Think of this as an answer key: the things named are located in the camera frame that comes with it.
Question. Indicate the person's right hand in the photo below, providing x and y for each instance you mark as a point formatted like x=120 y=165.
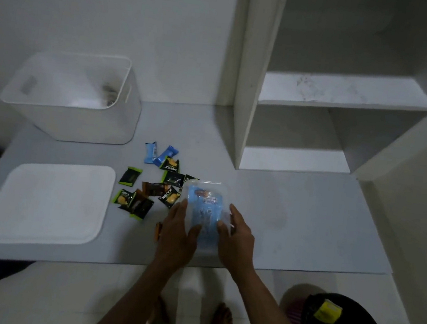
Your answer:
x=238 y=248

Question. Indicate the person's left hand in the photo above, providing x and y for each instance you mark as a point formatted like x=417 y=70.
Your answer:
x=174 y=242

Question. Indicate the person's left thumb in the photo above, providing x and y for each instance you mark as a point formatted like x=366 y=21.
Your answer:
x=194 y=233

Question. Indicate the person's right thumb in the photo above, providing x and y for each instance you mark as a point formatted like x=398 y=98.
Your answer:
x=221 y=231

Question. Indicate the clear plastic container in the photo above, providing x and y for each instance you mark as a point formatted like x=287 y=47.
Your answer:
x=213 y=191

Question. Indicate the person's right forearm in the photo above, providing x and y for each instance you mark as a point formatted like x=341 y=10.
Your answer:
x=272 y=318

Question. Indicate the person's left forearm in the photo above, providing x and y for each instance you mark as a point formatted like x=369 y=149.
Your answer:
x=134 y=301

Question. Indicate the light blue snack packet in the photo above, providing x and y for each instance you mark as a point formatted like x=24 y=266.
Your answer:
x=205 y=209

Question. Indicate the black yellow snack packet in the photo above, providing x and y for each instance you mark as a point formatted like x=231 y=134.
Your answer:
x=169 y=197
x=170 y=164

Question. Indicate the black green snack packet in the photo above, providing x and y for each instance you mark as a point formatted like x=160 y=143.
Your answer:
x=189 y=180
x=130 y=176
x=172 y=178
x=123 y=198

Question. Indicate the brown snack packet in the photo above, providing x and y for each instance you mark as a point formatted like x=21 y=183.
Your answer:
x=155 y=189

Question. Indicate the person's left foot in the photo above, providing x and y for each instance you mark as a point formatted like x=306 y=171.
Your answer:
x=161 y=311

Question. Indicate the person's foot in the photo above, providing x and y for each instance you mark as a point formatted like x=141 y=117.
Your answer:
x=161 y=311
x=223 y=316

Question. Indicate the person's right foot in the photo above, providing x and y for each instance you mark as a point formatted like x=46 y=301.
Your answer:
x=223 y=316

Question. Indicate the pink slotted basket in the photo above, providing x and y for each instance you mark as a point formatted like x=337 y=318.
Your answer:
x=295 y=314

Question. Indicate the white bin lid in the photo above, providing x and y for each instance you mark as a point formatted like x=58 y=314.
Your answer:
x=47 y=203

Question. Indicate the white shelf unit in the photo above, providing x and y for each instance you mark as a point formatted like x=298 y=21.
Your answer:
x=255 y=75

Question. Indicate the white plastic storage bin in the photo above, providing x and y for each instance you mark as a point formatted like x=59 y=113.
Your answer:
x=75 y=115

